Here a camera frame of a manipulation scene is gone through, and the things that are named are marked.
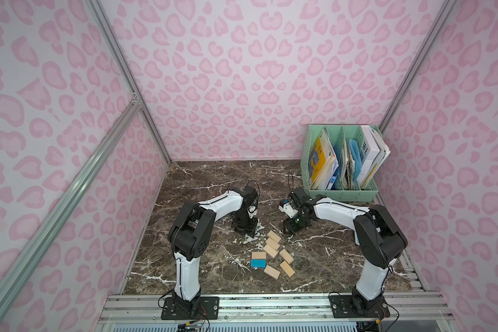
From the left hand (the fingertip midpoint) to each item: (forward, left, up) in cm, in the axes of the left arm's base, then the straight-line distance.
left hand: (251, 232), depth 91 cm
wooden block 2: (-8, -8, 0) cm, 12 cm away
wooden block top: (-2, -10, 0) cm, 10 cm away
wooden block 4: (-16, -15, 0) cm, 22 cm away
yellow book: (+28, -32, +19) cm, 47 cm away
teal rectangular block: (-13, -3, -1) cm, 13 cm away
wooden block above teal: (-10, -3, 0) cm, 11 cm away
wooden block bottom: (-16, -8, 0) cm, 18 cm away
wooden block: (-5, -9, 0) cm, 11 cm away
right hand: (+2, -17, 0) cm, 17 cm away
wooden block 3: (-9, -14, 0) cm, 17 cm away
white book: (+25, -53, +24) cm, 64 cm away
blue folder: (+22, -45, +23) cm, 55 cm away
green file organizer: (+25, -41, +19) cm, 51 cm away
